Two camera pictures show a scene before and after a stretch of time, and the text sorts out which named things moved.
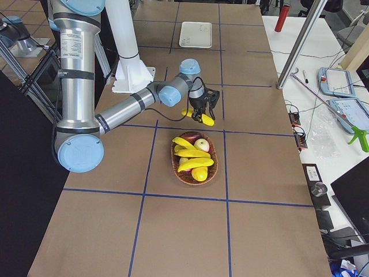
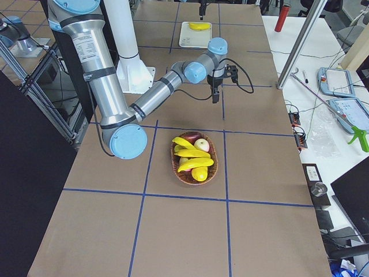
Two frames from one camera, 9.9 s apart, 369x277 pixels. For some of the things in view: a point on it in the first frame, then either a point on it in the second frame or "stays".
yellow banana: (183, 142) stays
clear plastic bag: (326, 138) stays
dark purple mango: (191, 136) stays
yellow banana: (206, 119) -> (199, 26)
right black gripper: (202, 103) -> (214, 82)
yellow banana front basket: (192, 163) stays
